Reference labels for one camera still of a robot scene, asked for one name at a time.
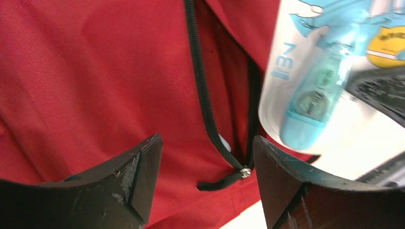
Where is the white packaged card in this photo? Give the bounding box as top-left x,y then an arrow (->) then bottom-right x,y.
218,134 -> 232,152

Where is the red backpack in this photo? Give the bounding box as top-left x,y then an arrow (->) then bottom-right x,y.
0,0 -> 279,229

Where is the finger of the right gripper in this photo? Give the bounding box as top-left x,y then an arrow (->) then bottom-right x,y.
346,66 -> 405,127

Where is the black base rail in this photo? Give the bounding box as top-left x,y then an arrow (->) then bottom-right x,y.
356,152 -> 405,188

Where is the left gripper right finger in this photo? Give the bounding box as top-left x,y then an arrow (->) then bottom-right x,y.
253,136 -> 405,229

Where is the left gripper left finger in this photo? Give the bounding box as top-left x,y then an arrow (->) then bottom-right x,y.
0,134 -> 162,229

